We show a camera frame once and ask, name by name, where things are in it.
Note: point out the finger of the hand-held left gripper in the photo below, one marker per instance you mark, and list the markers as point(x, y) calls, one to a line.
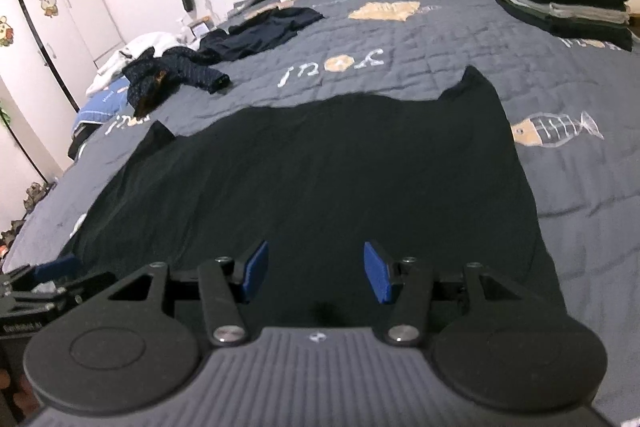
point(75, 289)
point(60, 268)

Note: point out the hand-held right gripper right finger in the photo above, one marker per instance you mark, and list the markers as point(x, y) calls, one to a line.
point(379, 272)

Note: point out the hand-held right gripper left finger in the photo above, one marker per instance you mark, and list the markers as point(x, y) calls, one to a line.
point(255, 272)

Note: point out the plain black garment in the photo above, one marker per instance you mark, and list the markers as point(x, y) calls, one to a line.
point(325, 167)

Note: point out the stack of folded dark clothes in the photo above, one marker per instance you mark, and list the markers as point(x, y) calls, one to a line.
point(565, 7)

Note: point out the row of shoes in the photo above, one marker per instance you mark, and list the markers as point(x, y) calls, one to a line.
point(35, 192)

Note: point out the black cloth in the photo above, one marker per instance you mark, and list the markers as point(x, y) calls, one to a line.
point(82, 139)

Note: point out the green hanging ornament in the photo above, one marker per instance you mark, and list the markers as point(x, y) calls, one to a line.
point(4, 116)

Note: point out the white wardrobe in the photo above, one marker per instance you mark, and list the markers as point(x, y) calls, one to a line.
point(60, 57)

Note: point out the navy dotted garment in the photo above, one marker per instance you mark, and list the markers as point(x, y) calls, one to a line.
point(175, 69)

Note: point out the plain navy garment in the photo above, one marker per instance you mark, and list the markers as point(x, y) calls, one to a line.
point(260, 32)

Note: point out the yellow cartoon mouse sticker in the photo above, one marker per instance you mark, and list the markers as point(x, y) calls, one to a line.
point(6, 32)

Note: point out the grey printed quilt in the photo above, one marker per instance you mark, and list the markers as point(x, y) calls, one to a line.
point(450, 37)

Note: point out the small labelled box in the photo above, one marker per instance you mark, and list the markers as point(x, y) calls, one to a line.
point(202, 29)

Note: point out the white cartoon mouse sticker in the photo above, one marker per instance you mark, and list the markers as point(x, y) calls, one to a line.
point(48, 3)

